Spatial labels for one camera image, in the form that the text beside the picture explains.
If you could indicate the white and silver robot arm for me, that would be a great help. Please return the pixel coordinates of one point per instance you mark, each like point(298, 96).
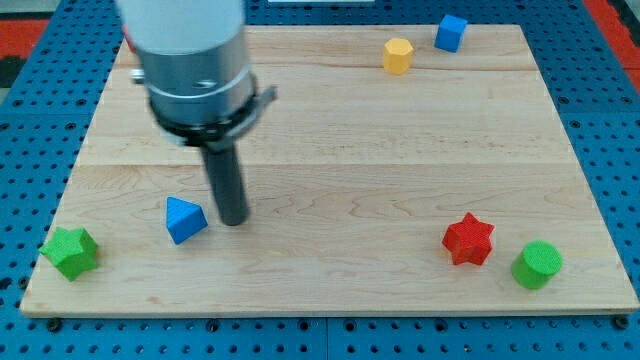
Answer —
point(196, 68)

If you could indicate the blue triangle block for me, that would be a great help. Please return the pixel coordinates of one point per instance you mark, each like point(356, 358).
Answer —
point(184, 219)

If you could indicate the light wooden board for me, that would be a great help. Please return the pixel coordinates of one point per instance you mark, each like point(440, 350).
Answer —
point(353, 176)

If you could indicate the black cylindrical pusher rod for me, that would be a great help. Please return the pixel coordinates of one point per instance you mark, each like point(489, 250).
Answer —
point(227, 186)

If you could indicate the yellow hexagon block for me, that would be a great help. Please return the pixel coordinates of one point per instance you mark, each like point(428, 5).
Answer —
point(397, 56)

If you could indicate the red star block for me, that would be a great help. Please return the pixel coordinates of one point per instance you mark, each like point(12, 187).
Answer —
point(469, 240)

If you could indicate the blue cube block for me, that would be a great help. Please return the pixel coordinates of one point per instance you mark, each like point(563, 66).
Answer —
point(450, 33)

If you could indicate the green cylinder block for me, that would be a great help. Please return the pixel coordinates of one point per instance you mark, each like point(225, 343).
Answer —
point(537, 263)

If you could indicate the green star block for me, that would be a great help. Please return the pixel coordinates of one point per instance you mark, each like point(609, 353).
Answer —
point(71, 251)

